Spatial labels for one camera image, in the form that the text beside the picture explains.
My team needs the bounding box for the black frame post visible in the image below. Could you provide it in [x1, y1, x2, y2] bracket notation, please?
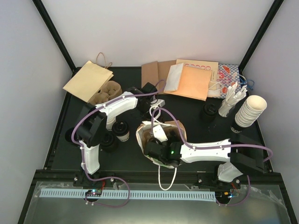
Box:
[32, 0, 77, 72]
[238, 0, 284, 73]

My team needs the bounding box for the tan paper bag with handles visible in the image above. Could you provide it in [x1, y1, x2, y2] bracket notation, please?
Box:
[63, 52, 114, 102]

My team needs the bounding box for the brown kraft paper bag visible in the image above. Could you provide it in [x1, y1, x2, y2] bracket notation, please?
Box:
[141, 60, 176, 87]

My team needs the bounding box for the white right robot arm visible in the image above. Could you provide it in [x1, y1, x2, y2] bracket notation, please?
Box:
[143, 138, 265, 188]

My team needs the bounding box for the black frame post right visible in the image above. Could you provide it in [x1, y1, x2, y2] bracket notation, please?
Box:
[238, 0, 284, 73]

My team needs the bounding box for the white paper bag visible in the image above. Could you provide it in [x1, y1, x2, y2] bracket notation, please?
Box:
[164, 63, 184, 93]

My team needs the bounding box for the orange paper bag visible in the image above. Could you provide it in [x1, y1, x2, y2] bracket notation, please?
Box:
[135, 105, 187, 191]
[164, 66, 212, 101]

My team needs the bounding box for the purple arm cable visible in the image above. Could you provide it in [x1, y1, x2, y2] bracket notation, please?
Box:
[71, 79, 167, 182]
[150, 107, 273, 164]

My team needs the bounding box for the single pulp cup carrier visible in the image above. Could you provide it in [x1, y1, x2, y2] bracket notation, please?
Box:
[140, 129, 154, 149]

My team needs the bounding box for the stack of black cup lids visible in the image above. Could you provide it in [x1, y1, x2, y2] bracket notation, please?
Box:
[199, 104, 218, 123]

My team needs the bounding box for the light blue cable duct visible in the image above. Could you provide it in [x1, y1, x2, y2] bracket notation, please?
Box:
[39, 189, 216, 202]

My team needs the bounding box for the stack of pulp cup carriers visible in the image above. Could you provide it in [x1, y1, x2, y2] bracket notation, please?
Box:
[88, 81, 122, 105]

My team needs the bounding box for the single white paper cup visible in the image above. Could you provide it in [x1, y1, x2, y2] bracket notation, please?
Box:
[115, 130, 130, 142]

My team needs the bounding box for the beige bag with red circles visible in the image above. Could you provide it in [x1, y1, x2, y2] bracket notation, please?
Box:
[176, 59, 219, 71]

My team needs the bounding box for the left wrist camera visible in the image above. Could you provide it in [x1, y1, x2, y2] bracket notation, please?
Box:
[150, 99, 165, 107]

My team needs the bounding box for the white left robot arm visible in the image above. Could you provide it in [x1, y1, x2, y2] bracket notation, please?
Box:
[71, 83, 164, 186]

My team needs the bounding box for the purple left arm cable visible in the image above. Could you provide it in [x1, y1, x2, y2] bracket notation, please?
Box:
[71, 79, 167, 182]

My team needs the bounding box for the blue checkered paper bag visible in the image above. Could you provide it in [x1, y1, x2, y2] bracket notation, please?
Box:
[217, 64, 255, 98]

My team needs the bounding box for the black frame post left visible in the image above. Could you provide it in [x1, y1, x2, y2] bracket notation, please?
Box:
[32, 0, 77, 72]

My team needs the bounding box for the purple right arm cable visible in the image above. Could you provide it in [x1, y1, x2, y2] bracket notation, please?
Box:
[150, 107, 273, 164]

